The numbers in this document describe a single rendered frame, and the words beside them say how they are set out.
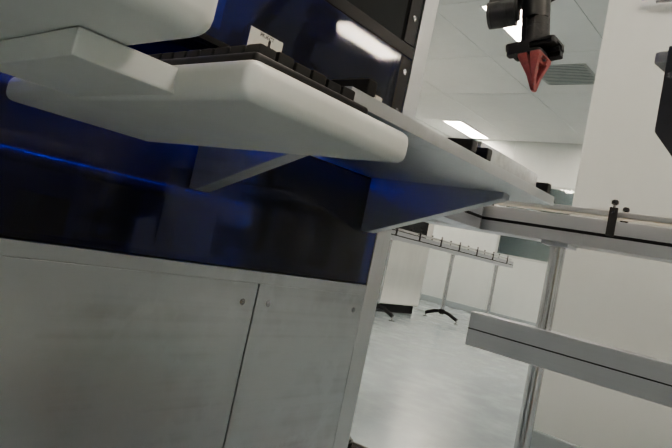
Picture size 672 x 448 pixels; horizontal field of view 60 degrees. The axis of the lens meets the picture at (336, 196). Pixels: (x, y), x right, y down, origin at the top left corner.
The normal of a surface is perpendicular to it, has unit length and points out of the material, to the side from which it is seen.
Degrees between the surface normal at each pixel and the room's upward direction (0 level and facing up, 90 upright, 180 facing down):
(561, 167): 90
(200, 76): 90
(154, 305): 90
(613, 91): 90
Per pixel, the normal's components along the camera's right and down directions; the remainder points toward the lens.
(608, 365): -0.63, -0.19
